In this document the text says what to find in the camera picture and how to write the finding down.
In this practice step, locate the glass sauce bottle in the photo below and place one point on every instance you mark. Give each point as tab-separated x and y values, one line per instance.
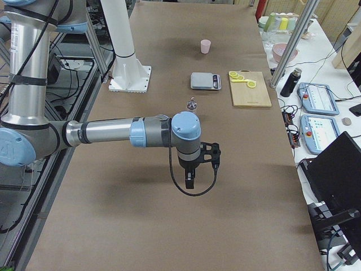
192	105

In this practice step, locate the pink plastic cup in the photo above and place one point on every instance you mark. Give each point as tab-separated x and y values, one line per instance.
205	46

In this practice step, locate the blue teach pendant near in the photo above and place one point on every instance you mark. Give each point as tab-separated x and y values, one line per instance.
318	132

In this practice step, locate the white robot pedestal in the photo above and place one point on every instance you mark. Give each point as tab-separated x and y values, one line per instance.
128	74

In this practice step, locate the green cup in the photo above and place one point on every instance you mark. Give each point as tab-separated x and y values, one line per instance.
271	23

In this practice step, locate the blue teach pendant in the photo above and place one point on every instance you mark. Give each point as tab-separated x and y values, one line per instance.
318	132
317	99

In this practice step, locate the blue teach pendant far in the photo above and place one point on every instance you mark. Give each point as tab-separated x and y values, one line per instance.
317	99

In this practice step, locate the black power strip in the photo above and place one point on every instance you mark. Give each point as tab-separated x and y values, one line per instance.
292	130

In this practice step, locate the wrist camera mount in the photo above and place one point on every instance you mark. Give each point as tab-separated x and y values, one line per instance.
210	153

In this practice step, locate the yellow plastic knife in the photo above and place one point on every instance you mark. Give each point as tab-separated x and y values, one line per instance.
239	80

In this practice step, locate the black water bottle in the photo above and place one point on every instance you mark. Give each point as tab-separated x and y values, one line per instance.
291	82

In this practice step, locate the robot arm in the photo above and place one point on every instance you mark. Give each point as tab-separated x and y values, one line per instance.
27	135

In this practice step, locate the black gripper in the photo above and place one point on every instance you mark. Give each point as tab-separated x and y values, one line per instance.
188	164

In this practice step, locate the yellow cup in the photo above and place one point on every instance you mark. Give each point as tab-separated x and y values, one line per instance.
283	24

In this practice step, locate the aluminium frame post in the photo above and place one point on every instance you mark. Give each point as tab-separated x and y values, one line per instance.
301	25

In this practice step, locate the black laptop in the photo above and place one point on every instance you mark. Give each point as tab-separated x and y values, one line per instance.
334	177

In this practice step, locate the pink bowl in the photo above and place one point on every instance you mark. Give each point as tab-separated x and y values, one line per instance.
278	50

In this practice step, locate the wooden cutting board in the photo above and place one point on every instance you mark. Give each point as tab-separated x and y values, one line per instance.
243	96

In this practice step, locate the silver kitchen scale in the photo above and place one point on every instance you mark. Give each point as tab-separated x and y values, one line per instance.
205	81

